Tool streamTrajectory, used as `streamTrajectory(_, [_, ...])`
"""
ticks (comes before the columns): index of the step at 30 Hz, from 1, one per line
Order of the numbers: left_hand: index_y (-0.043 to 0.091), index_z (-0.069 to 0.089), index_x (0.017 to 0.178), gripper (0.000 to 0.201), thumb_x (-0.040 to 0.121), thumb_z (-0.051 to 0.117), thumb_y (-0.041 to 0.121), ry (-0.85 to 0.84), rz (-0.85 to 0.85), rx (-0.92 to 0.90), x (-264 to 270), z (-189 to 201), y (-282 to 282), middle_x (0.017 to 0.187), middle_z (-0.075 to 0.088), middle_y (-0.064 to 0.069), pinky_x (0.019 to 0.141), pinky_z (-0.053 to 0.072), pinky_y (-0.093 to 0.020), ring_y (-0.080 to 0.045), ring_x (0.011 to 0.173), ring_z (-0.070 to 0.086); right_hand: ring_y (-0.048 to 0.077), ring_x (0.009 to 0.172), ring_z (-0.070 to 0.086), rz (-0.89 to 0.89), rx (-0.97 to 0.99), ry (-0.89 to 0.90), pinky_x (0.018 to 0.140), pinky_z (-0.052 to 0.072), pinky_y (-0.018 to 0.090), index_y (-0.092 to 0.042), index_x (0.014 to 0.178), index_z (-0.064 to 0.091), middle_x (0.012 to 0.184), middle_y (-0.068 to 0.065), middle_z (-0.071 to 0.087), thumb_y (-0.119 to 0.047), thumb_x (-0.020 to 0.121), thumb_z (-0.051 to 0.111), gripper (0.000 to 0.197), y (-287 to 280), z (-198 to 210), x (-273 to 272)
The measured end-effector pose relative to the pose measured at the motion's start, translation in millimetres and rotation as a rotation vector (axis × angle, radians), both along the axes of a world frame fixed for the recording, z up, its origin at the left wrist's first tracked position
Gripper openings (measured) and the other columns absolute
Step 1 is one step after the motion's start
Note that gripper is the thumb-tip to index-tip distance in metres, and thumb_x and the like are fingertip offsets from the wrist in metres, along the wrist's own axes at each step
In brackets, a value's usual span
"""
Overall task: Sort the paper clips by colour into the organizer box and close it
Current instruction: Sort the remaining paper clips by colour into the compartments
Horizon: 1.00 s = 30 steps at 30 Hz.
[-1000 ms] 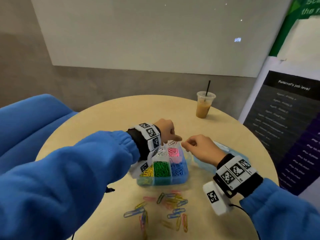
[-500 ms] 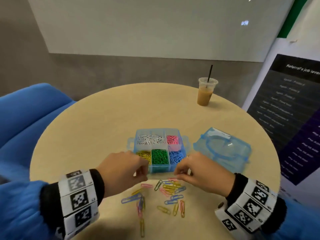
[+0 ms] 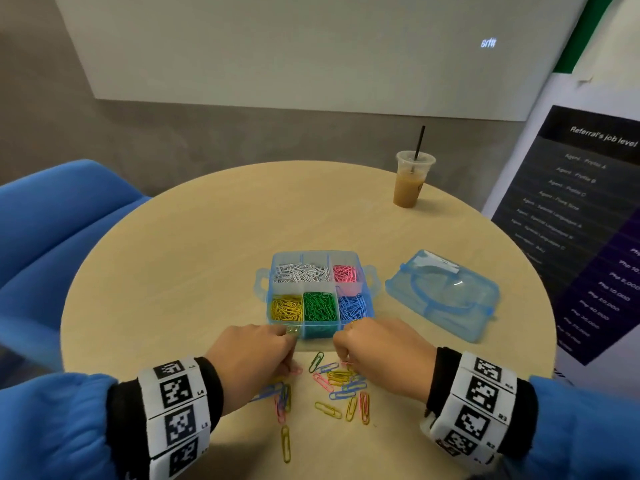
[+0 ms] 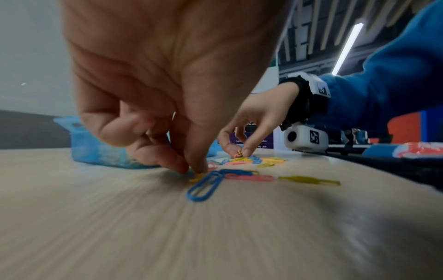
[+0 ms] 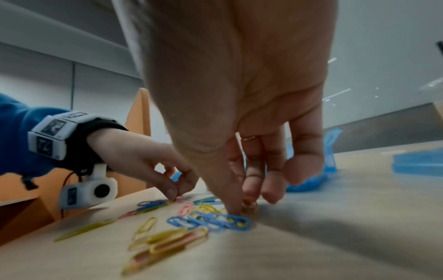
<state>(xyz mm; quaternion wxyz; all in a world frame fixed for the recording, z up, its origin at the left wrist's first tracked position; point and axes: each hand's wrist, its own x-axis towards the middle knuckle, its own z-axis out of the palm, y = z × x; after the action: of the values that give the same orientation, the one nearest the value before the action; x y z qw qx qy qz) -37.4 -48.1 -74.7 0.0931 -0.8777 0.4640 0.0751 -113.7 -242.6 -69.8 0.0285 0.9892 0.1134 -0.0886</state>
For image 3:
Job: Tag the person's left hand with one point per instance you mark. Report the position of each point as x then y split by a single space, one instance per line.
250 360

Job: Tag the person's right hand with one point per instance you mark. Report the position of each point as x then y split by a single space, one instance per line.
390 355

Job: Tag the bunch of blue paper clips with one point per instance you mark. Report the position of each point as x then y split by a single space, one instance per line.
355 309

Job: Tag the pile of coloured paper clips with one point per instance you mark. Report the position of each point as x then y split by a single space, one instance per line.
335 377

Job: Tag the bunch of yellow paper clips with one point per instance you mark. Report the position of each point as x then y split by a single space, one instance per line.
287 309

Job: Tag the blue transparent box lid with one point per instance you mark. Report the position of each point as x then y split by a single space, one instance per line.
445 295

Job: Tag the bunch of green paper clips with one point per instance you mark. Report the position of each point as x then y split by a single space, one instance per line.
320 306

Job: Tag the bunch of pink paper clips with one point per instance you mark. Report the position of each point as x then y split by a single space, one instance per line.
345 274

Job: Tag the blue compartment organizer box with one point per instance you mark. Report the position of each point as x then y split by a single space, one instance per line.
320 256

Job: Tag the person's left forearm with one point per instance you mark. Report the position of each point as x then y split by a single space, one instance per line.
50 425

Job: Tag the left wrist marker band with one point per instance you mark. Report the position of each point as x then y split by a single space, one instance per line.
175 415

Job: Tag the wrist marker band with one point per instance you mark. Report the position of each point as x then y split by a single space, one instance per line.
175 415
475 405

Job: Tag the right wrist marker band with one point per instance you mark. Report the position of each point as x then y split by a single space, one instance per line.
475 405

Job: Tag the round wooden table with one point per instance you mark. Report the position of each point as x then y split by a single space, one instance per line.
180 245

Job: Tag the iced coffee plastic cup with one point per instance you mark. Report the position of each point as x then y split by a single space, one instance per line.
408 187

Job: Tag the black drinking straw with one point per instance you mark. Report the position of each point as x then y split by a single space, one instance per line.
420 143

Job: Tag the blue upholstered chair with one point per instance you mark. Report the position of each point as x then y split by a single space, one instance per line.
50 245

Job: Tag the standing poster banner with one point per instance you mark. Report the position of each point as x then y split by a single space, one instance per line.
590 225

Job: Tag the white wall board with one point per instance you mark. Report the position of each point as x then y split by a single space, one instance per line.
320 45

